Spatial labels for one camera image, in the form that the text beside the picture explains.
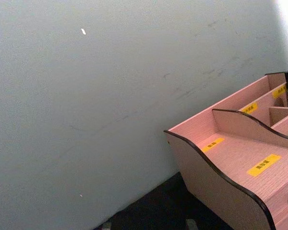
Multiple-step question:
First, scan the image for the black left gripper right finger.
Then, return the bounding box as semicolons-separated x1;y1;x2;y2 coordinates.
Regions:
185;218;198;230

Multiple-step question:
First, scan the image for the black table cloth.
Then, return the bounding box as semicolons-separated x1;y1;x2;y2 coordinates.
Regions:
93;171;234;230

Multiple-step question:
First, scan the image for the yellow label strip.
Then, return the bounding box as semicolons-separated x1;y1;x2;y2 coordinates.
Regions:
247;153;282;177
202;137;225;153
272;83;288;99
240;102;259;115

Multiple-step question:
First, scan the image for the pink drawer with knob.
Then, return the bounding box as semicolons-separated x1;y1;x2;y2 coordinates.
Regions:
265;176;288;230

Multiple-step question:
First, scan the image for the pink wooden organizer box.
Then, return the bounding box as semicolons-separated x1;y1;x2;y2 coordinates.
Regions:
163;71;288;230

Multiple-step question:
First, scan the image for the pale grey wall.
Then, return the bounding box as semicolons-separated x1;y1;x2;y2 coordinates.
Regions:
0;0;288;230

